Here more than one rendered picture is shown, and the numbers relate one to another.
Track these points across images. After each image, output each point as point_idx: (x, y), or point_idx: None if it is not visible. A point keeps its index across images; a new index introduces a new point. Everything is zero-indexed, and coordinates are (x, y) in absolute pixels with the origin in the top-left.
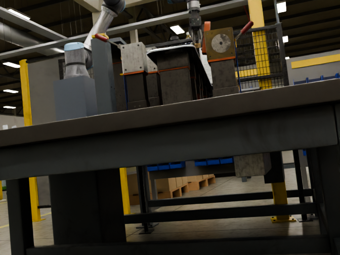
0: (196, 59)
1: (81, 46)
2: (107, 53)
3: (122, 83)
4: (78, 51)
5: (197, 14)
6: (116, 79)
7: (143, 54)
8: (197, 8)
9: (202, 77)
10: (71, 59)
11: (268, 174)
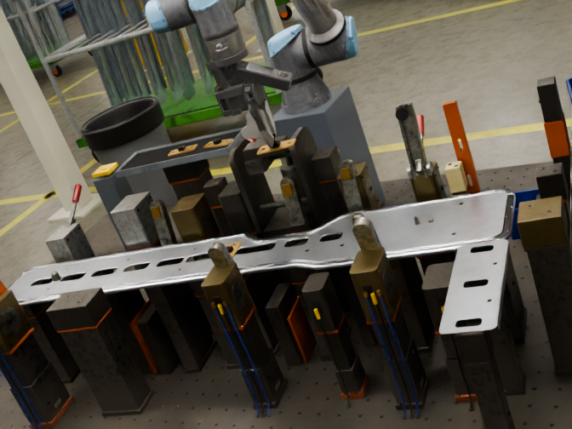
0: (68, 291)
1: (274, 49)
2: (103, 203)
3: None
4: (274, 61)
5: (221, 80)
6: None
7: (57, 254)
8: (215, 64)
9: (208, 268)
10: None
11: None
